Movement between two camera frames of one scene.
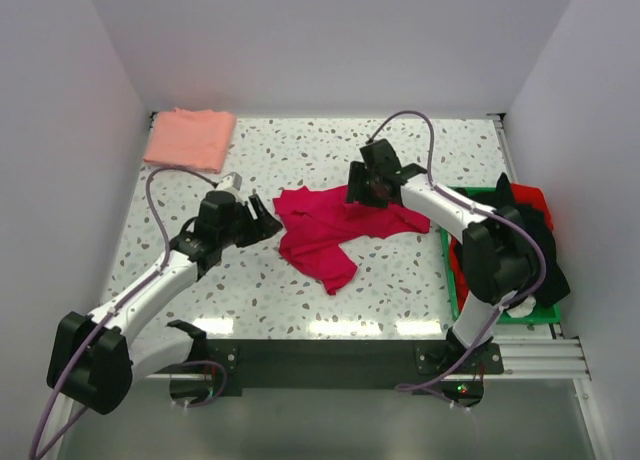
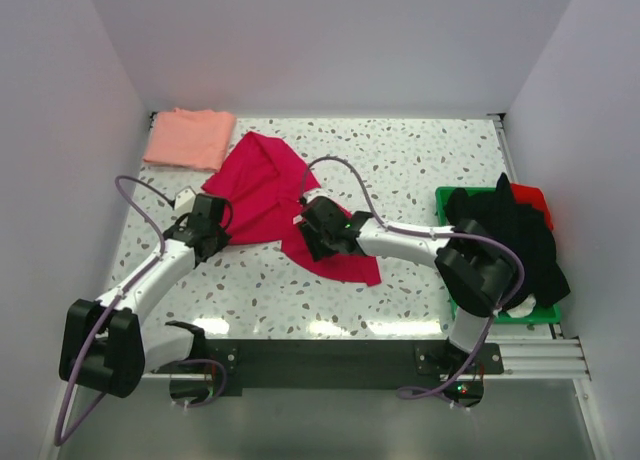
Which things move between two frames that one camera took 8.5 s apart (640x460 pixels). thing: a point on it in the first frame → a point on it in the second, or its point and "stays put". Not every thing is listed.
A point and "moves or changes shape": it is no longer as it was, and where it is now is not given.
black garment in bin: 555,283 stays put
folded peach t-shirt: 196,139 stays put
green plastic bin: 546,314 stays put
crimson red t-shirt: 317,222 moves or changes shape
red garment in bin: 534,196 stays put
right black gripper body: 362,187 → 318,243
